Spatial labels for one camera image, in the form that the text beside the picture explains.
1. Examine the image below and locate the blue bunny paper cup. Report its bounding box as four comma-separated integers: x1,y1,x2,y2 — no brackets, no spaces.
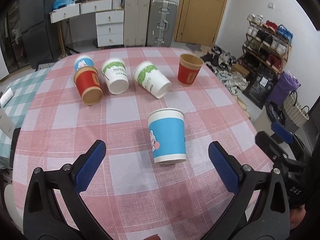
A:
148,108,187,165
74,55,94,72

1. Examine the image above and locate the upright red paper cup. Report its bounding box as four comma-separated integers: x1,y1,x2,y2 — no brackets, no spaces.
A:
177,54,204,86

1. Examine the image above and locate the lying red paper cup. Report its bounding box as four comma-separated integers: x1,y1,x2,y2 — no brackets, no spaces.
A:
74,66,103,106

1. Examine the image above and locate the tilted white green paper cup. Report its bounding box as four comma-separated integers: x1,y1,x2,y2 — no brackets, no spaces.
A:
133,61,171,99

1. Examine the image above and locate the lying blue bunny paper cup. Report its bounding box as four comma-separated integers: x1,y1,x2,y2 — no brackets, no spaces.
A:
74,55,94,72

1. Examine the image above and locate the lying white green paper cup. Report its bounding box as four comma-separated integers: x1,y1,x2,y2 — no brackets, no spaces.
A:
101,57,129,95

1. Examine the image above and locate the person's right hand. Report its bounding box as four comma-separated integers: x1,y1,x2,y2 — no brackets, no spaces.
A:
290,205,306,230

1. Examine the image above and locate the person's left hand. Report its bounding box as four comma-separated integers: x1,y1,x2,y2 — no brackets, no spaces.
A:
143,234,161,240

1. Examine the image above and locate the woven grey basket bag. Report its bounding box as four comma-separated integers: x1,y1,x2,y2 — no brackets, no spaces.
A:
282,90,310,133

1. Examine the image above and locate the purple bag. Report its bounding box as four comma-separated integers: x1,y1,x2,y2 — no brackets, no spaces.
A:
267,70,301,106

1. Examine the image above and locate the black printed bag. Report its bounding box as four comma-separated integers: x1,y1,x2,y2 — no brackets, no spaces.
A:
243,64,278,109

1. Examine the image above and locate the wooden shoe rack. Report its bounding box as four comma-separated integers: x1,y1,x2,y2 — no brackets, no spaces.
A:
242,21,293,76

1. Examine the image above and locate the pink checked tablecloth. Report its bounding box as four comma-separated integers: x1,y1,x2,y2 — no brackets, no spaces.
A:
13,47,271,239

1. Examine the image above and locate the white power bank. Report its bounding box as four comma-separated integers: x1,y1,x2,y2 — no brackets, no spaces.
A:
0,88,14,107

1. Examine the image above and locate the teal checked tablecloth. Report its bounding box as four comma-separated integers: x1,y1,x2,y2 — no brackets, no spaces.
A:
1,67,51,170

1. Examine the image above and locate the wooden door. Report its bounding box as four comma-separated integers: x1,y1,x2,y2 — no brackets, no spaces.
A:
174,0,227,46

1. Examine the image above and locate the glass door cabinet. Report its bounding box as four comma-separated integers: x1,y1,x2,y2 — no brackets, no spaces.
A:
1,0,29,74

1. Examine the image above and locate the silver suitcase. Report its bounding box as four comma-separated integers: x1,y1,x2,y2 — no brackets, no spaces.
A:
146,0,178,47

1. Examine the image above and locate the dark grey refrigerator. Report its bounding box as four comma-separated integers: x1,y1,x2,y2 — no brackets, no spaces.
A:
19,0,61,68

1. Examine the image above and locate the beige suitcase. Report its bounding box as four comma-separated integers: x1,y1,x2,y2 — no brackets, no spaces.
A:
124,0,150,47

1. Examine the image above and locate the white drawer desk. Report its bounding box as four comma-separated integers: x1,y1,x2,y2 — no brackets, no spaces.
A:
49,0,124,47

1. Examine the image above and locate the blue plastic bag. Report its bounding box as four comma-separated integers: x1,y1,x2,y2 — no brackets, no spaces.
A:
53,0,75,10

